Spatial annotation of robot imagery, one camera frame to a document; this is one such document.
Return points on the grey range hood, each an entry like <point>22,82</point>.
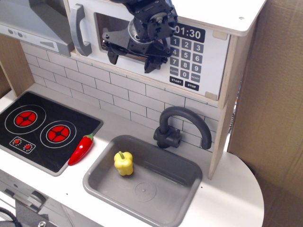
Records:
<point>36,22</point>

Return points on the grey door handle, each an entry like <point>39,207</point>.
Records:
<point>76,16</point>

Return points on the red toy chili pepper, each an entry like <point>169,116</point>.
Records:
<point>83,147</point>

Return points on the white toy microwave cabinet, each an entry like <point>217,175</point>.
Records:
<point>212,42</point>

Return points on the black toy stovetop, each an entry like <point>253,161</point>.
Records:
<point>43,133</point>

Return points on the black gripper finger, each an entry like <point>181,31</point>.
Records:
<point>113,55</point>
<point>153,63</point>

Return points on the grey plastic sink basin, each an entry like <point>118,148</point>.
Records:
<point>158,192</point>

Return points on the dark grey toy faucet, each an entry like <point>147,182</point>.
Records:
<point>167,136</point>

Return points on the white microwave door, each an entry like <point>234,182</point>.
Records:
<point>106,16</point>

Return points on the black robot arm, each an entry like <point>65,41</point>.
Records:
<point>154,21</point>

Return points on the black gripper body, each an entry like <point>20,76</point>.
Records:
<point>126,44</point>

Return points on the yellow toy bell pepper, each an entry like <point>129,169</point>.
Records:
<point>123,162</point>

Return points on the grey oven knob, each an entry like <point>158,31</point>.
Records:
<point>36,199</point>

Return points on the brown cardboard box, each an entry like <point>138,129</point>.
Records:
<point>267,133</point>

